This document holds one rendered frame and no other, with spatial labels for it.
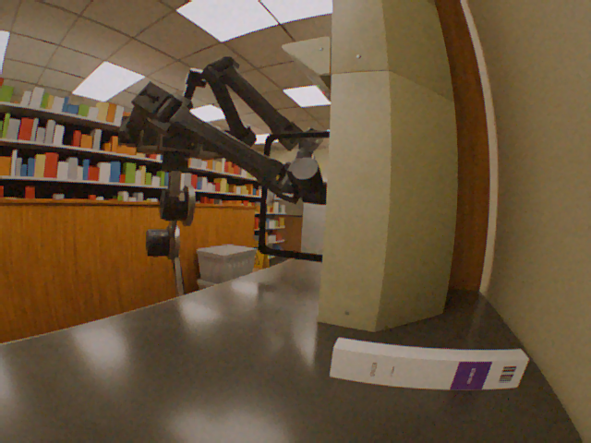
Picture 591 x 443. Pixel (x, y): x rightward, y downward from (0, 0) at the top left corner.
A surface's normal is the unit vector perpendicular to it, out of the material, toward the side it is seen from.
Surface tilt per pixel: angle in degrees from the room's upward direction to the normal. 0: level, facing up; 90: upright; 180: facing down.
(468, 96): 90
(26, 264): 90
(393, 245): 90
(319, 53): 90
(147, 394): 0
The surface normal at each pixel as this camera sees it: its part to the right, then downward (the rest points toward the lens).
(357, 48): -0.41, 0.02
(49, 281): 0.91, 0.07
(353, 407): 0.06, -1.00
